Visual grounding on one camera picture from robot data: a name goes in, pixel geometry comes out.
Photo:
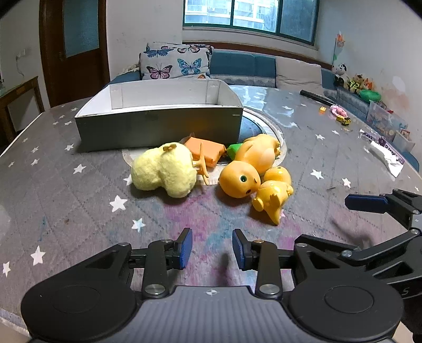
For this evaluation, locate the blue sofa bench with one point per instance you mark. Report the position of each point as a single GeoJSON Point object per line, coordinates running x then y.
{"type": "Point", "coordinates": [244, 67]}

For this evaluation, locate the yellow toy car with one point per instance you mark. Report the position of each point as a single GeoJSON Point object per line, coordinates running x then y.
{"type": "Point", "coordinates": [345, 121]}

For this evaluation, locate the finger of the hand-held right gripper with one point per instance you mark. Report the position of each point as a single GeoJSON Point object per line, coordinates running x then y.
{"type": "Point", "coordinates": [366, 202]}
{"type": "Point", "coordinates": [392, 245]}

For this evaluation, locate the yellow plush chick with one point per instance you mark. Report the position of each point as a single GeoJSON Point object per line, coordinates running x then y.
{"type": "Point", "coordinates": [165, 170]}

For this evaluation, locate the pink toy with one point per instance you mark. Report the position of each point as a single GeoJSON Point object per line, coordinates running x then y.
{"type": "Point", "coordinates": [338, 111]}

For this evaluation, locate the butterfly print pillow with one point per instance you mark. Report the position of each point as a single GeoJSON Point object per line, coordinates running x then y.
{"type": "Point", "coordinates": [171, 62]}

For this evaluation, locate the wooden side table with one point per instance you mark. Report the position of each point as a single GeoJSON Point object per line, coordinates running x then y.
{"type": "Point", "coordinates": [16, 95]}

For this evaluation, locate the pile of small plush toys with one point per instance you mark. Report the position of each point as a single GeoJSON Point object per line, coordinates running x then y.
{"type": "Point", "coordinates": [360, 84]}

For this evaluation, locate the green round toy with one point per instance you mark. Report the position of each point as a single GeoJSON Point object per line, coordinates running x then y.
{"type": "Point", "coordinates": [371, 96]}

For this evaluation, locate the white wall socket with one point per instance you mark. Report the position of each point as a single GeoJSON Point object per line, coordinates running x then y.
{"type": "Point", "coordinates": [20, 53]}

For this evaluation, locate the small orange duck toy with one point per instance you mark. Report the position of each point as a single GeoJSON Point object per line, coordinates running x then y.
{"type": "Point", "coordinates": [272, 198]}
{"type": "Point", "coordinates": [280, 174]}

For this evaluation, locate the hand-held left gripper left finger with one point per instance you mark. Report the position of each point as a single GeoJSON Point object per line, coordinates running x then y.
{"type": "Point", "coordinates": [185, 250]}

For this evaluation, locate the dark wooden door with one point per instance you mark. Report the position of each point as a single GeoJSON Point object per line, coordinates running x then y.
{"type": "Point", "coordinates": [79, 52]}

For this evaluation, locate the beige cushion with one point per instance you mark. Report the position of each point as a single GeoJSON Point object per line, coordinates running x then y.
{"type": "Point", "coordinates": [298, 74]}

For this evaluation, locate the green framed window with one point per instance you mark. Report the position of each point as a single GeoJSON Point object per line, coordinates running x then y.
{"type": "Point", "coordinates": [250, 13]}

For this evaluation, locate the paper wall decoration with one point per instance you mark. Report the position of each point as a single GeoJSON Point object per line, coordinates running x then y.
{"type": "Point", "coordinates": [339, 43]}

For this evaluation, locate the orange packet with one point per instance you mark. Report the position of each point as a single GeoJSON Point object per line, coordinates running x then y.
{"type": "Point", "coordinates": [207, 150]}

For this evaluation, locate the white crumpled wrapper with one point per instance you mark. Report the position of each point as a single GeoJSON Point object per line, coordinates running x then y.
{"type": "Point", "coordinates": [385, 158]}

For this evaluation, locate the large orange duck toy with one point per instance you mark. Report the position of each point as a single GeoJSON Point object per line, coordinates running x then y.
{"type": "Point", "coordinates": [250, 165]}

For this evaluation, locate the grey cardboard box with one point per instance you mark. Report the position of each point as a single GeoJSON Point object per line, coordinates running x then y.
{"type": "Point", "coordinates": [158, 128]}

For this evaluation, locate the panda plush toy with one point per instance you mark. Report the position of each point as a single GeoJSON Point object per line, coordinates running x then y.
{"type": "Point", "coordinates": [340, 74]}

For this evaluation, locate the green packet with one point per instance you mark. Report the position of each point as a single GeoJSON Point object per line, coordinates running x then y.
{"type": "Point", "coordinates": [234, 150]}

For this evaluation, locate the grey star tablecloth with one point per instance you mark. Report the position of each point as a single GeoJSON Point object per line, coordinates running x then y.
{"type": "Point", "coordinates": [66, 198]}

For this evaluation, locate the purple printed wrapper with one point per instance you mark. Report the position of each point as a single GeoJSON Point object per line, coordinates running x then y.
{"type": "Point", "coordinates": [379, 140]}

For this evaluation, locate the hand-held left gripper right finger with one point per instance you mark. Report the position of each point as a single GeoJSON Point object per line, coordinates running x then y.
{"type": "Point", "coordinates": [238, 252]}

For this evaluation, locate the black rod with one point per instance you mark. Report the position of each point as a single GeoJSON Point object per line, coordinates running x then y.
{"type": "Point", "coordinates": [315, 96]}

